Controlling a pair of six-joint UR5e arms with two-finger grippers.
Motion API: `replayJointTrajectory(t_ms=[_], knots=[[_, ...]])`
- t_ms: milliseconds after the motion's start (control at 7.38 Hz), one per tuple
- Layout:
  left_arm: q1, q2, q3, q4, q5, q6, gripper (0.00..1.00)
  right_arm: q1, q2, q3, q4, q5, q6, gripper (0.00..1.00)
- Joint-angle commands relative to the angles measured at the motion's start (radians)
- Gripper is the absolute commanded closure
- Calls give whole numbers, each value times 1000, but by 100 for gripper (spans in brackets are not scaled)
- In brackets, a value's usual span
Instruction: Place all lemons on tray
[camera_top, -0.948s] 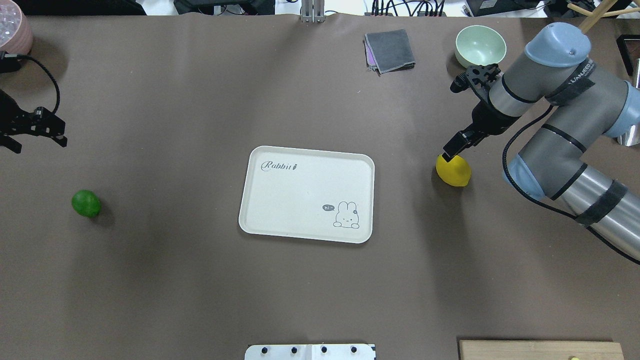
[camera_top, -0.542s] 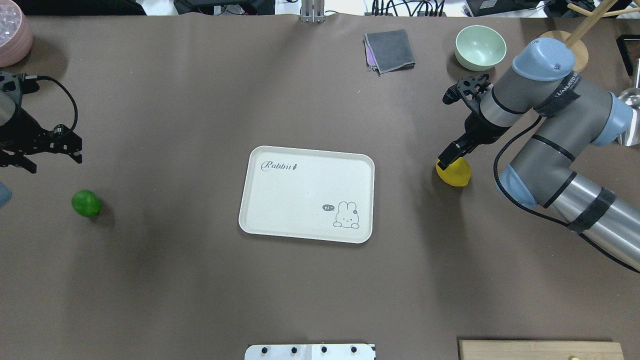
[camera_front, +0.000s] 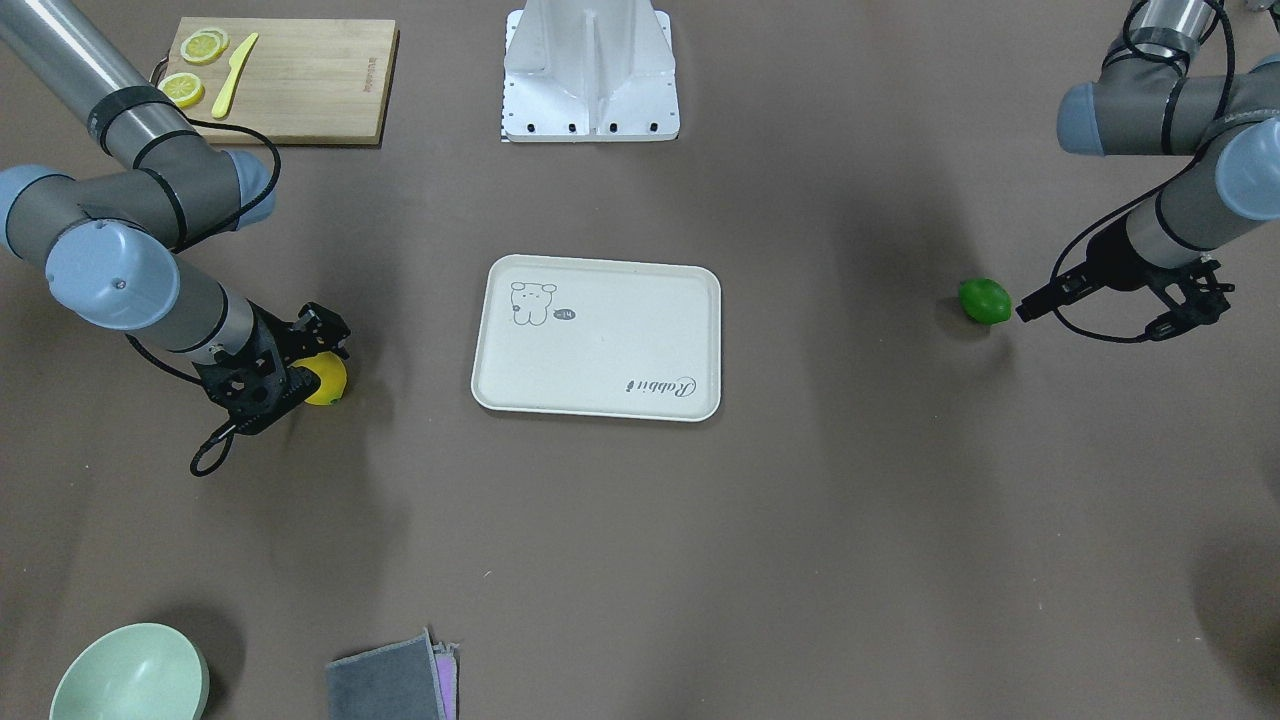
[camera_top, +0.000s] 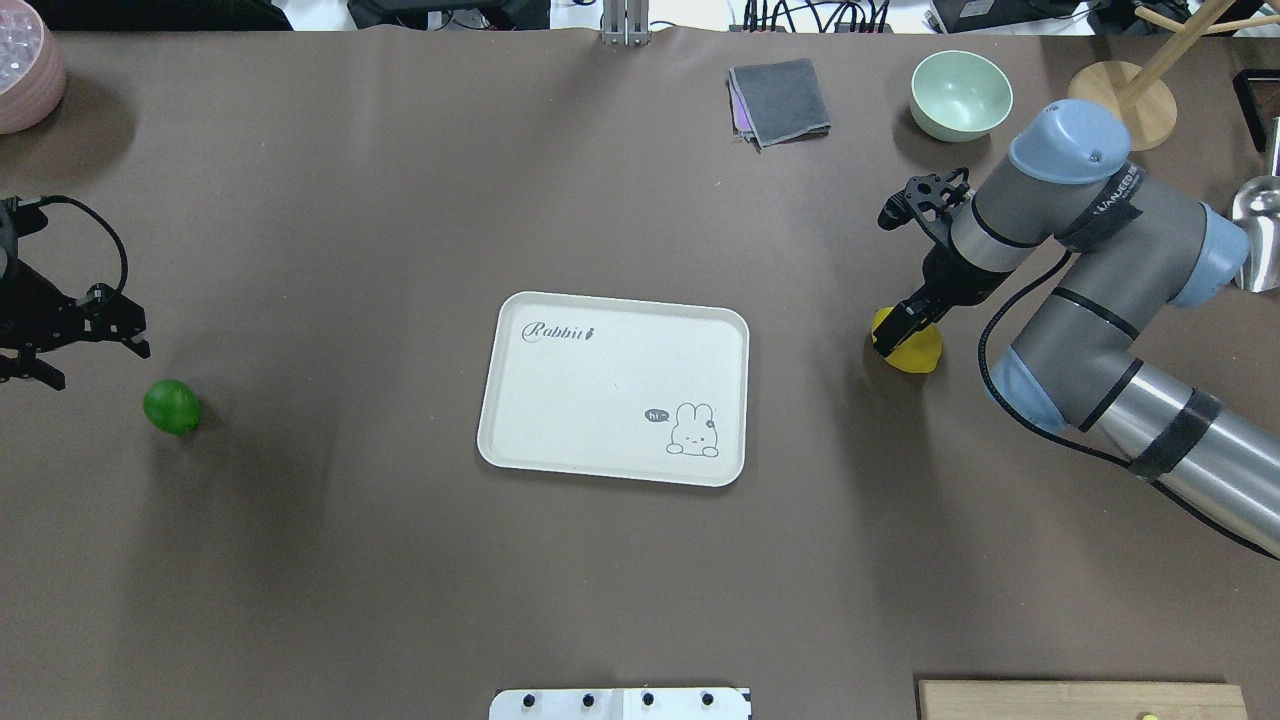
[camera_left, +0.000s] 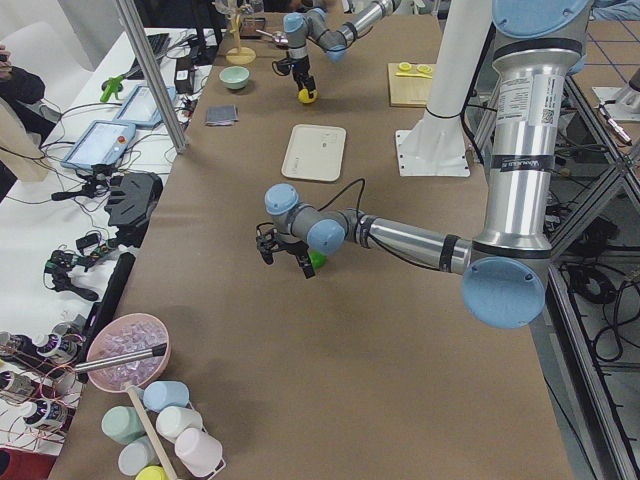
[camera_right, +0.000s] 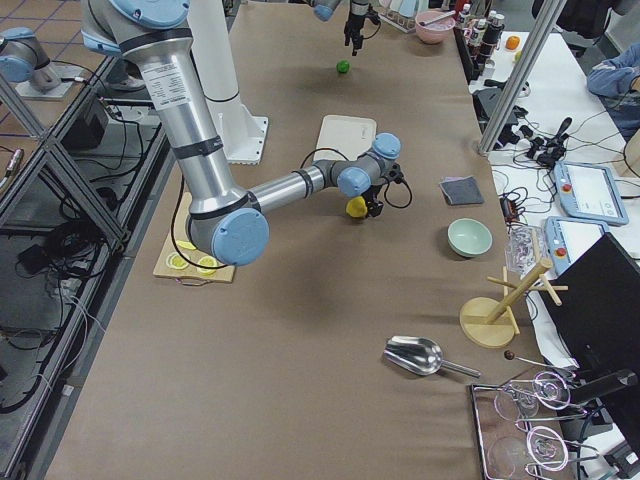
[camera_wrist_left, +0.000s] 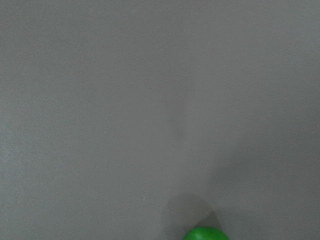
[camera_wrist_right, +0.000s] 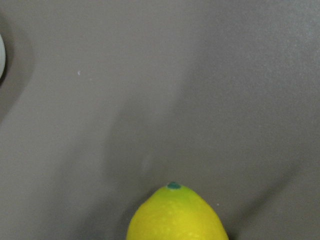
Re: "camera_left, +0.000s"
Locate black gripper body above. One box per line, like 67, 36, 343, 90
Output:
291, 56, 310, 83
277, 237, 301, 258

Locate yellow lemon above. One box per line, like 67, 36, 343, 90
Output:
298, 88, 318, 105

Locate green lime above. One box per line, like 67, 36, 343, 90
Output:
309, 251, 328, 270

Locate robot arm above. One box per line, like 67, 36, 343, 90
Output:
272, 0, 401, 104
256, 1, 591, 329

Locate black tray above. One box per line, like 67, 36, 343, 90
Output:
240, 17, 266, 39

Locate white rabbit tray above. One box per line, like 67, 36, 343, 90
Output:
281, 124, 347, 182

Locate wooden mug tree stand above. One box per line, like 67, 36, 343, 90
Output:
213, 0, 256, 65

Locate mint green bowl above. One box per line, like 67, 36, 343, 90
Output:
219, 66, 250, 90

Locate grey folded cloth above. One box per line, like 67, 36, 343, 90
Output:
205, 104, 238, 126

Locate wooden cutting board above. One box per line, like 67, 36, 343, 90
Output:
387, 62, 435, 108

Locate teach pendant far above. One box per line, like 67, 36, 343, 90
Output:
113, 84, 162, 129

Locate teach pendant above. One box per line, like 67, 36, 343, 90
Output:
61, 120, 137, 171
113, 84, 162, 129

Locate metal tongs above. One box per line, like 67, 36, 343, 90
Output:
73, 343, 168, 375

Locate white central column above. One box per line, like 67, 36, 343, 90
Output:
422, 0, 499, 121

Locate pink bowl with ice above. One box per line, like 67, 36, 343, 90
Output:
86, 313, 171, 393

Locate teach pendant near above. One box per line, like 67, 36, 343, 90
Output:
61, 120, 137, 171

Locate pastel cup rack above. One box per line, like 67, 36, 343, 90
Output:
115, 380, 227, 479

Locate aluminium frame post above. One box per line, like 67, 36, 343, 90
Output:
114, 0, 187, 154

